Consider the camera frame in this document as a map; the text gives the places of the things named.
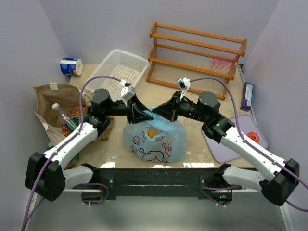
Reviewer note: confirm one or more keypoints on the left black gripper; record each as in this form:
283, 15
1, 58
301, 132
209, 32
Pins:
130, 111

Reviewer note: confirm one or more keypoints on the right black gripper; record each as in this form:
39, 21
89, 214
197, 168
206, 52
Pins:
173, 109

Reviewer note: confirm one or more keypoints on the light blue plastic bag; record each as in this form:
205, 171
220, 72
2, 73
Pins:
167, 147

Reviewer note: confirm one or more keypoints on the clear water bottle green label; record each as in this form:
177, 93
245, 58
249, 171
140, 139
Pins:
63, 114

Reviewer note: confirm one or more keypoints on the brown paper grocery bag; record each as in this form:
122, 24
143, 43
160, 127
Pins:
53, 97

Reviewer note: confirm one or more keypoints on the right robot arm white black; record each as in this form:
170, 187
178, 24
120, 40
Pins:
274, 177

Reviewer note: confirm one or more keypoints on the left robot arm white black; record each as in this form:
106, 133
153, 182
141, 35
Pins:
46, 173

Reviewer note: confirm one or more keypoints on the white plastic basket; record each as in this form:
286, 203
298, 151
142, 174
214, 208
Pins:
119, 64

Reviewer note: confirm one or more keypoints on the wooden orange shelf rack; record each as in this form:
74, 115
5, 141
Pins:
208, 54

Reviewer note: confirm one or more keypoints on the lavender plastic tray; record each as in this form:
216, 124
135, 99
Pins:
223, 154

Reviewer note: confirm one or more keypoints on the green plastic bag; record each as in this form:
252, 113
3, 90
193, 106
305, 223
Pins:
72, 163

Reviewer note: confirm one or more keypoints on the purple box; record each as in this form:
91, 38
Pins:
247, 95

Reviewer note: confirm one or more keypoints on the blue white paper roll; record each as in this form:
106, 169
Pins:
71, 66

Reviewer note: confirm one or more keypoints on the red frosted donut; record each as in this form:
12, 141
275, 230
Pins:
253, 136

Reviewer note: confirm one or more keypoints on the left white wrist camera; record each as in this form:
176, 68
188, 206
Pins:
127, 92

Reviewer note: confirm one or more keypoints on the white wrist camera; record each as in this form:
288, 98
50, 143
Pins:
183, 84
127, 92

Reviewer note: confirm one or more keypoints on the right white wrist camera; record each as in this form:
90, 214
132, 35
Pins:
183, 84

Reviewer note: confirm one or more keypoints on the black base frame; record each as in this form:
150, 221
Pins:
203, 183

